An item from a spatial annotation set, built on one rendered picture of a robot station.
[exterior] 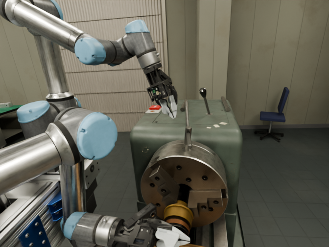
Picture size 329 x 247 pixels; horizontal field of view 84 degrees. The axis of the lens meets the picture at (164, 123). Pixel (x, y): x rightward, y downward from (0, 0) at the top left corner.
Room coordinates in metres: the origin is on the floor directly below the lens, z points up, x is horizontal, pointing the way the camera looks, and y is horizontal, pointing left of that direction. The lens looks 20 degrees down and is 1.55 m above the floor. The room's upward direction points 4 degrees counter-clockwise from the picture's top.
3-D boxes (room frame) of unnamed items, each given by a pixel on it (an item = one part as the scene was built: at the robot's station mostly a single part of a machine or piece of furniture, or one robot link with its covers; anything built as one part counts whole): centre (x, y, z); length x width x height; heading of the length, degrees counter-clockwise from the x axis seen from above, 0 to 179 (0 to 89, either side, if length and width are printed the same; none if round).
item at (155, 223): (0.38, 0.04, 1.10); 0.09 x 0.02 x 0.05; 76
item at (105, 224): (0.39, 0.18, 1.08); 0.08 x 0.05 x 0.08; 166
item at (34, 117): (0.74, 0.53, 1.33); 0.13 x 0.12 x 0.14; 159
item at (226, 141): (0.97, -0.14, 1.06); 0.59 x 0.48 x 0.39; 166
